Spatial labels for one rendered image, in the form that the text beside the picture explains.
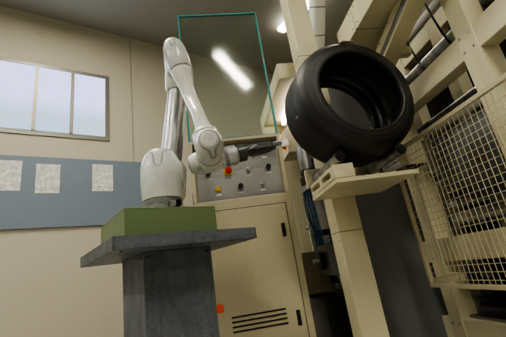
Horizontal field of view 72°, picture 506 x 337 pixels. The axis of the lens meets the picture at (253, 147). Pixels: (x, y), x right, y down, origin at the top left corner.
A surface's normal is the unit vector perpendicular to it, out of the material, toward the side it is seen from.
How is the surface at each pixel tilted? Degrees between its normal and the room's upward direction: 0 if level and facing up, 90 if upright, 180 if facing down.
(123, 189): 90
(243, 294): 90
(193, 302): 90
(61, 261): 90
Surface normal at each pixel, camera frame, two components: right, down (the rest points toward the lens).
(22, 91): 0.55, -0.36
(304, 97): -0.58, -0.18
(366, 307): 0.11, -0.35
